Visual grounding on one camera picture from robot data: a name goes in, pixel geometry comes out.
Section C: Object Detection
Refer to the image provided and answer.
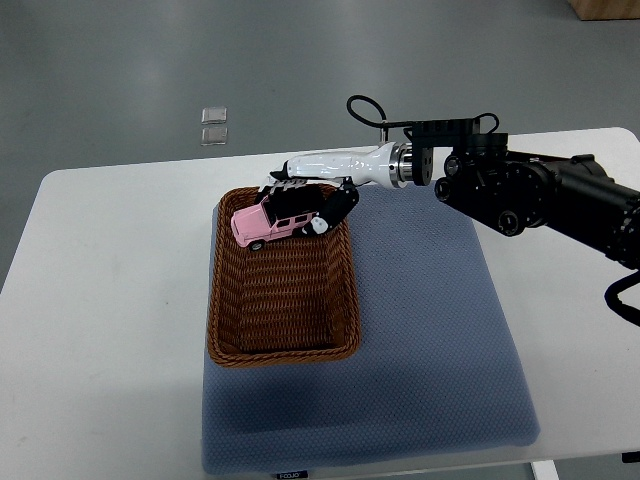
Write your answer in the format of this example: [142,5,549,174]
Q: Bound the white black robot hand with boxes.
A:
[257,142,418,237]

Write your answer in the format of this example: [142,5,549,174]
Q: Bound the pink toy car black roof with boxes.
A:
[230,184,324,251]

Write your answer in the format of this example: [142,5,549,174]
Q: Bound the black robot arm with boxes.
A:
[256,117,639,270]

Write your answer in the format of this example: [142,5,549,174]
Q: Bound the brown wicker basket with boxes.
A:
[206,187,361,368]

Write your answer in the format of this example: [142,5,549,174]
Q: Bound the upper floor metal plate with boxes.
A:
[201,106,227,125]

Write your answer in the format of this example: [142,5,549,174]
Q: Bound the blue grey cushion mat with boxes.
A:
[202,186,540,475]

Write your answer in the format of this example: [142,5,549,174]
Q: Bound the wooden box corner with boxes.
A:
[569,0,640,21]

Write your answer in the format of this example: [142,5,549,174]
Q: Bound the white table leg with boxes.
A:
[530,460,559,480]

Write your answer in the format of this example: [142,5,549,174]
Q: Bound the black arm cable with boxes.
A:
[346,95,501,136]

